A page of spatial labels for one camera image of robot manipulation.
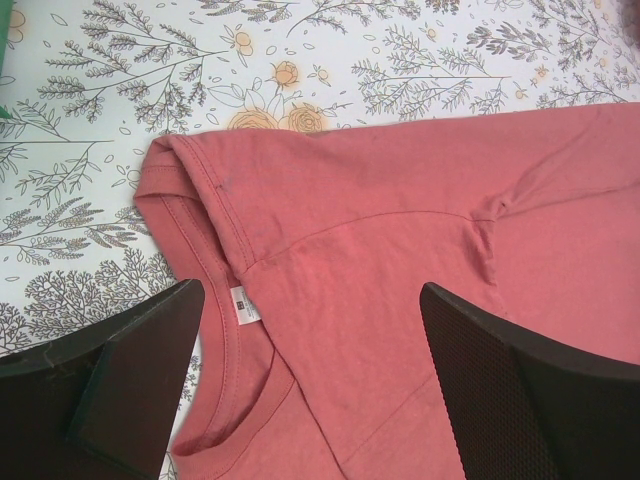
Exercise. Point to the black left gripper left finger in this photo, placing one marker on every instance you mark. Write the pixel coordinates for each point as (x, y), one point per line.
(100, 403)

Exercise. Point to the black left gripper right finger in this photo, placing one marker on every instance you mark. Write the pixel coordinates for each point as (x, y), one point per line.
(524, 406)

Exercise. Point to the dusty rose t-shirt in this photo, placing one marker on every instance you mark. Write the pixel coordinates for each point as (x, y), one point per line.
(313, 249)

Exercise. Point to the green plastic laundry tray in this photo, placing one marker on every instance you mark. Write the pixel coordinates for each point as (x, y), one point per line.
(6, 7)

